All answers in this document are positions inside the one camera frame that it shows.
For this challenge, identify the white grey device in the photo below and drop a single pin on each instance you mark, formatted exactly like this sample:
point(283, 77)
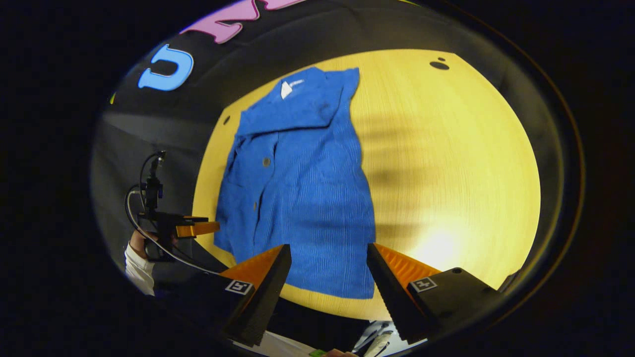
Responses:
point(379, 343)

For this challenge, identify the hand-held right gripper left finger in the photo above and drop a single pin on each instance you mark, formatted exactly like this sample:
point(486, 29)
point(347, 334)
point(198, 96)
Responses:
point(270, 292)

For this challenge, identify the white flat object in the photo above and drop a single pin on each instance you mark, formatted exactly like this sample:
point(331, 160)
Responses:
point(283, 346)

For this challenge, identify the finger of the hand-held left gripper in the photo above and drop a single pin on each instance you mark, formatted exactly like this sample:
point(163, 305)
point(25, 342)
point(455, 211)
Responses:
point(191, 218)
point(198, 229)

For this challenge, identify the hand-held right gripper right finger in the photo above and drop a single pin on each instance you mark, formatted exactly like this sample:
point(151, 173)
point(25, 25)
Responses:
point(387, 292)

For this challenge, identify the blue button shirt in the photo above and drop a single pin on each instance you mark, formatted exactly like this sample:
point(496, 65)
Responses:
point(307, 198)

